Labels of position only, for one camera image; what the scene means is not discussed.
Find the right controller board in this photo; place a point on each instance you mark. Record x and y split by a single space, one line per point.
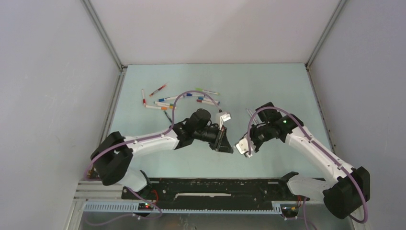
289 213

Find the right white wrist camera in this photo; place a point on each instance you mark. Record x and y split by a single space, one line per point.
244 147

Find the left controller board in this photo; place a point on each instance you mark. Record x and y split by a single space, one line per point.
145 207

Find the red capped marker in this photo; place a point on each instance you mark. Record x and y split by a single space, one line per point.
143 97

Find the brown capped marker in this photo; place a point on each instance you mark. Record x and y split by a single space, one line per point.
203 102

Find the controller board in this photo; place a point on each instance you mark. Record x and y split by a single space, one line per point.
145 207
289 213

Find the green capped marker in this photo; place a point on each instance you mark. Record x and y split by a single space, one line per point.
164 104

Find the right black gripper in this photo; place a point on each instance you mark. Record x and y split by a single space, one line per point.
257 145

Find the light green marker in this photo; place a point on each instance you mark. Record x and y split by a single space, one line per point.
207 91

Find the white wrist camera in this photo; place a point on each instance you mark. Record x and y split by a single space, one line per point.
221 118
244 147

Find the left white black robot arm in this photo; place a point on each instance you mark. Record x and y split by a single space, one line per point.
114 159

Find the dark green thin pen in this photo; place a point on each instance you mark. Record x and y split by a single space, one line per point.
168 116

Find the orange capped marker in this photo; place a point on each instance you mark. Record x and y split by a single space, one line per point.
156 107

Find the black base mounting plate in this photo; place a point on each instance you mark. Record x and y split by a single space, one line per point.
216 194

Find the blue marker beside brown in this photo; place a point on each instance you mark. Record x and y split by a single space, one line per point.
207 99

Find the aluminium frame rail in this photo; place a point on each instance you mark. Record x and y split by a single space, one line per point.
326 31
118 78

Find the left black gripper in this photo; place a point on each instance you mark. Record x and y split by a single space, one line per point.
220 143

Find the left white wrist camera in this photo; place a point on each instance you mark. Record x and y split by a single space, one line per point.
221 118

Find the left aluminium frame rail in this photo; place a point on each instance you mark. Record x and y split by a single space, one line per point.
118 78

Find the right aluminium frame rail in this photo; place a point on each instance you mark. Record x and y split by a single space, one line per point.
326 31

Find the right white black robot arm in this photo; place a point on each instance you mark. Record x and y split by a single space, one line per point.
345 190

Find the red orange thin pen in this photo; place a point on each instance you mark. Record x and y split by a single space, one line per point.
157 90

